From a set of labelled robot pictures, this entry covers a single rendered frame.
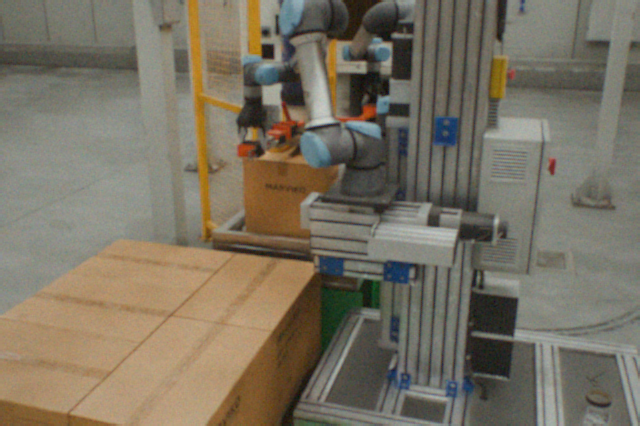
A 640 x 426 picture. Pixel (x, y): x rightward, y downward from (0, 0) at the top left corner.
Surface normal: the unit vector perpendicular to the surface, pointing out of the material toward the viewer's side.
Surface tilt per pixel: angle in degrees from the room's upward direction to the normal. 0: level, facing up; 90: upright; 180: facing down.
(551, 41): 90
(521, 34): 90
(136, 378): 0
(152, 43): 90
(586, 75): 90
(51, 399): 0
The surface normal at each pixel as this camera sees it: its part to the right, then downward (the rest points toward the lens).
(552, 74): -0.29, 0.33
